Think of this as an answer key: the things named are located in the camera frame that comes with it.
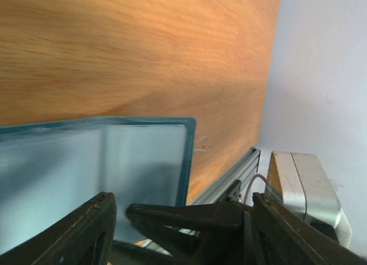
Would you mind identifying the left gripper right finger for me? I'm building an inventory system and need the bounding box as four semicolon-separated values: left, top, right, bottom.
251;193;366;264

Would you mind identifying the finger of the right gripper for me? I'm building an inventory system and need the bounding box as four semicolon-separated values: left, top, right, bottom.
126;201;248;259

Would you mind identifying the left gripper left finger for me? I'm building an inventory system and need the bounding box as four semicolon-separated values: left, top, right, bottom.
1;192;116;264

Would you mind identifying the teal leather card holder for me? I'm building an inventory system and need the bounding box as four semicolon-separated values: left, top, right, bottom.
1;116;196;252

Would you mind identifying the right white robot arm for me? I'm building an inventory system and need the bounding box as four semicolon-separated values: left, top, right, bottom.
119;151;365;264

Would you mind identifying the aluminium front rail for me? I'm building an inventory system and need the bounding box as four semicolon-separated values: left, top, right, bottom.
188;148;261;205

